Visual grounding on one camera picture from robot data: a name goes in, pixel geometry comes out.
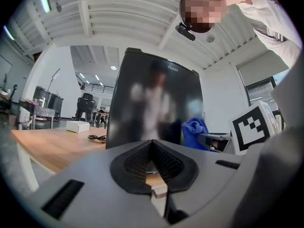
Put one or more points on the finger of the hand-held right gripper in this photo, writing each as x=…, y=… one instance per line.
x=206, y=138

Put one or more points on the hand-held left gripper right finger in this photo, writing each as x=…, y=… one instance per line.
x=209, y=174

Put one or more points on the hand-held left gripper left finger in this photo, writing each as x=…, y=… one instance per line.
x=95, y=189

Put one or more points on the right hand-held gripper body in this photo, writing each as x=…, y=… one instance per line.
x=251, y=127

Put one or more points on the blue cloth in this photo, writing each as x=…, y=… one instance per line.
x=192, y=129

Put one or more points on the black mini fridge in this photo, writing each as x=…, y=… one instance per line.
x=133, y=79

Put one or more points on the black-framed window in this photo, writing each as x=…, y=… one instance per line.
x=260, y=92

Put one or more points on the grey roller blind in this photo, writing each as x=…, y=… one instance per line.
x=261, y=66

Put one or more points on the white cardboard box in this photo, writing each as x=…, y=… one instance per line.
x=77, y=126

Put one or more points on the black office chair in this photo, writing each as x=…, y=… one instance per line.
x=85, y=107

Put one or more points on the black bin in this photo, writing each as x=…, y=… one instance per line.
x=40, y=96
x=55, y=106

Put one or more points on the metal side table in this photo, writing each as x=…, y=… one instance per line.
x=35, y=111

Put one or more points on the round ceiling detector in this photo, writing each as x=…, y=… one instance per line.
x=209, y=38
x=58, y=7

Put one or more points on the round ceiling light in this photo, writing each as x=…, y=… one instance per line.
x=113, y=67

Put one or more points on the person's white shirt torso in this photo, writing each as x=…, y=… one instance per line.
x=268, y=11

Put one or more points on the person's head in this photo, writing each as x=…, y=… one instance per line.
x=202, y=8

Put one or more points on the black head camera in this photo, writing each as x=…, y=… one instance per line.
x=185, y=32

